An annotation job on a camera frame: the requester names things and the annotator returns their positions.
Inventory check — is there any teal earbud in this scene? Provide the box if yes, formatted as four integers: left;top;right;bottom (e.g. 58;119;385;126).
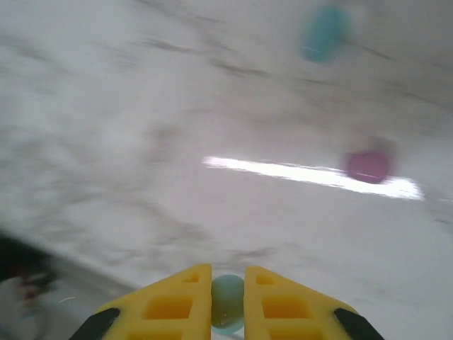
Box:
297;3;355;65
211;274;247;336

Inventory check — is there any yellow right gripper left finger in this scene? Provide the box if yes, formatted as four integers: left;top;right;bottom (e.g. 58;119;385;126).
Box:
72;263;212;340

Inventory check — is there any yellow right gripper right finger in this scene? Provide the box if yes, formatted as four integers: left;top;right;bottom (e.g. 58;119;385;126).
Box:
246;266;385;340

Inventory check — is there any purple earbud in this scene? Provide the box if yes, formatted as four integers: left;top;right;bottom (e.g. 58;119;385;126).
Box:
343;143;396;186

